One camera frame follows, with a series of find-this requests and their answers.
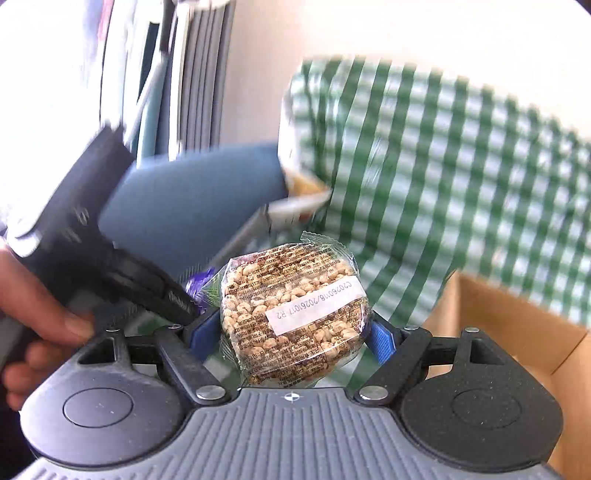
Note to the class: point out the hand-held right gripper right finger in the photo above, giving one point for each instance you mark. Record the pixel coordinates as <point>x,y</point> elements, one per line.
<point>381,341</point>

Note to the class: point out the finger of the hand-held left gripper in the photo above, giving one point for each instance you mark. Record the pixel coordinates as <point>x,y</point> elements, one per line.
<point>157,290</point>

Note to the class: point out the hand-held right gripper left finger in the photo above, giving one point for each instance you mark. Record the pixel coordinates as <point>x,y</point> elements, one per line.
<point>203,330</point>

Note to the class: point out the puffed rice cake packet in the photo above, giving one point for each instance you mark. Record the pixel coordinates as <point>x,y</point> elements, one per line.
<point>286,295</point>

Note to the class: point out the cardboard box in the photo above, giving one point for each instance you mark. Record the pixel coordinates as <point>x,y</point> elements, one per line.
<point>508,304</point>

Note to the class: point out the person's left hand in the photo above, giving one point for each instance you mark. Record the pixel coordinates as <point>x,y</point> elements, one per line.
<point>41,304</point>

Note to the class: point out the blue chair cushion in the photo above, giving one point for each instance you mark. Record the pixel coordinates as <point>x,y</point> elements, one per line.
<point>194,203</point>

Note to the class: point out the pale teal panel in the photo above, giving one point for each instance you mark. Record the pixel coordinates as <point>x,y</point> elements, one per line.
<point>159,115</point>

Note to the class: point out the green checked tablecloth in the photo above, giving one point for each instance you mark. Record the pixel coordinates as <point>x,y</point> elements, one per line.
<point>438,184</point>

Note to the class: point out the white snack bag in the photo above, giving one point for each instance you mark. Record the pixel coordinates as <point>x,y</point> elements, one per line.
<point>300,189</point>

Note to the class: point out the grey slatted panel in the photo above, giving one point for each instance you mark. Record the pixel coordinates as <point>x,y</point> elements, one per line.
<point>203,69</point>

